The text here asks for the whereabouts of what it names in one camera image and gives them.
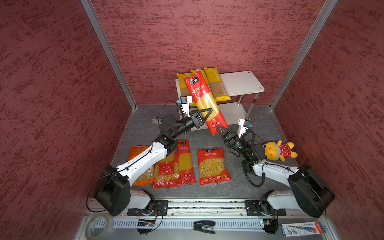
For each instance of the red pasta bag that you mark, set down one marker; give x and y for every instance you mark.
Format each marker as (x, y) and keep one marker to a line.
(167, 173)
(211, 166)

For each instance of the red spaghetti pack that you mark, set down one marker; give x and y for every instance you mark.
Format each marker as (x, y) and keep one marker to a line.
(186, 166)
(204, 99)

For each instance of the yellow spaghetti pack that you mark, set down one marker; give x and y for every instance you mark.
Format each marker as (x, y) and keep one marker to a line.
(216, 84)
(183, 87)
(201, 75)

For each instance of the left corner aluminium post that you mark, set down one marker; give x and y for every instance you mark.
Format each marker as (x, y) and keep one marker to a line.
(97, 26)

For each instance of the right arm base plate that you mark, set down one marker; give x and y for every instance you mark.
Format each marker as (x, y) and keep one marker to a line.
(255, 208)

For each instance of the corner aluminium post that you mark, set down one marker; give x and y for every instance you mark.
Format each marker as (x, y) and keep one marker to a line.
(317, 26)
(97, 26)

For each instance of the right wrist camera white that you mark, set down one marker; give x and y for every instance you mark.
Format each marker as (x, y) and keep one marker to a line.
(244, 125)

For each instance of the white two-tier shelf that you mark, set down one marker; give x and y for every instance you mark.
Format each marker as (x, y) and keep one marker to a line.
(236, 84)

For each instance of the white blue toothpaste box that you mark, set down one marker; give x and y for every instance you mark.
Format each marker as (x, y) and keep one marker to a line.
(302, 229)

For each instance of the clear tape roll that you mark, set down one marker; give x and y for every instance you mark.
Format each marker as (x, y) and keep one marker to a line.
(99, 227)

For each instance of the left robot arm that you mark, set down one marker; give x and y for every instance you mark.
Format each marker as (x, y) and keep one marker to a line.
(113, 188)

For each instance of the right corner aluminium post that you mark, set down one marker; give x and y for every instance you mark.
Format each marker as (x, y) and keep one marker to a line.
(317, 26)

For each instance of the yellow plush toy red dress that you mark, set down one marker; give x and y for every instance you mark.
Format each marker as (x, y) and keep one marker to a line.
(278, 151)

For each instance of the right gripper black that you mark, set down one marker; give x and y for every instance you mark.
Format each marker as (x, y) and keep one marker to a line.
(230, 138)

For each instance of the orange pasta bag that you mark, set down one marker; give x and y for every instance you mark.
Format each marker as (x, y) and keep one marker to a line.
(146, 177)

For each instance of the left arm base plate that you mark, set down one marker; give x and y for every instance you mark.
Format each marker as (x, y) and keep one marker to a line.
(155, 208)

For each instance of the white black stapler on floor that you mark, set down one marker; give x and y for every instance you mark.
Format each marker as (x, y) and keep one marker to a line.
(157, 120)

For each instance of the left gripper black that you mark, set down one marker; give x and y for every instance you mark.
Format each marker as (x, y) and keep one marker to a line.
(197, 119)

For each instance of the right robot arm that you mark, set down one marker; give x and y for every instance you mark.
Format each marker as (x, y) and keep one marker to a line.
(308, 191)

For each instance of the black stapler front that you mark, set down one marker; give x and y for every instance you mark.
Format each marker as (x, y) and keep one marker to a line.
(205, 226)

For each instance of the aluminium front rail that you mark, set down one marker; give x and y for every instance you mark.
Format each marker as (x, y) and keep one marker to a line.
(228, 214)

